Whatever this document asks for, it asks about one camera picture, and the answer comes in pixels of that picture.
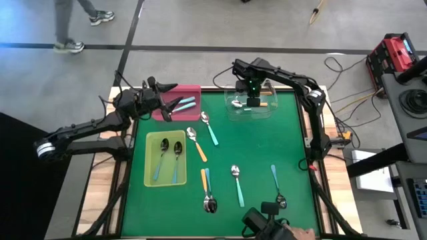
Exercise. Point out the white box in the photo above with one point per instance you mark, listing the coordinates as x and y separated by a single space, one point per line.
373 176

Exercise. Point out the black metal table frame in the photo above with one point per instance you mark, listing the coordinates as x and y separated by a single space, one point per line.
122 206

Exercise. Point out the small black floor object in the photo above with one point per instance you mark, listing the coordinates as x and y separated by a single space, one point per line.
393 222

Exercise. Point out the green table mat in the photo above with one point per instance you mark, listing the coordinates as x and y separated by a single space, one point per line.
267 150

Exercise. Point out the person's hand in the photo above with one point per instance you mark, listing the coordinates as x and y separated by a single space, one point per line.
300 234

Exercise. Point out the grey side table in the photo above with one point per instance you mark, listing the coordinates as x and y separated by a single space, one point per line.
393 100

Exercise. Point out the red and black tool case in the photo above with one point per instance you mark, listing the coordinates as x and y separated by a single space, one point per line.
392 55

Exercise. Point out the dark tablet screen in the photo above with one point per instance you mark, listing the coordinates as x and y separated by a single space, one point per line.
420 135

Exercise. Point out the black video camera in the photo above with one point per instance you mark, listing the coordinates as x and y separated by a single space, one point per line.
260 223

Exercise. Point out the black pole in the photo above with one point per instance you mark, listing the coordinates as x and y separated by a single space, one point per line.
412 70

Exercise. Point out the person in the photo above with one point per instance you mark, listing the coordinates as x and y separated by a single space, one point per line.
63 20

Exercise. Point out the black beam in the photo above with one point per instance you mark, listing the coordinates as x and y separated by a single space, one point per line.
377 160

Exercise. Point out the pink plastic bin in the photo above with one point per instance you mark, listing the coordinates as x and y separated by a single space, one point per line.
190 115

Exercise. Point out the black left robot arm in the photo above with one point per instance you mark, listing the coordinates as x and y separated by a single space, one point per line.
83 128

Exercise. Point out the yellow plastic bin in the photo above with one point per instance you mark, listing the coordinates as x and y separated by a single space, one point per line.
148 160

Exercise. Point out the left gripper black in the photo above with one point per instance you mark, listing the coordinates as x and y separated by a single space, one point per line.
148 101

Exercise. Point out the grey equipment table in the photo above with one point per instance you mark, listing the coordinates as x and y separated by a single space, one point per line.
405 200

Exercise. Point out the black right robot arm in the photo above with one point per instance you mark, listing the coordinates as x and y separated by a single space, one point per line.
287 76

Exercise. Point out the clear plastic bin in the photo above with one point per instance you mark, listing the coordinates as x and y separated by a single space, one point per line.
267 113

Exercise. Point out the black keypad with lit keys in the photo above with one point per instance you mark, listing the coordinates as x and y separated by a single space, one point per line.
421 196

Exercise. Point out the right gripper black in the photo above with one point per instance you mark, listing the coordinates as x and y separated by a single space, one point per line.
250 86

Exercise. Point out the black panel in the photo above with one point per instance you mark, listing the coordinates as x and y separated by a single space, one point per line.
20 186

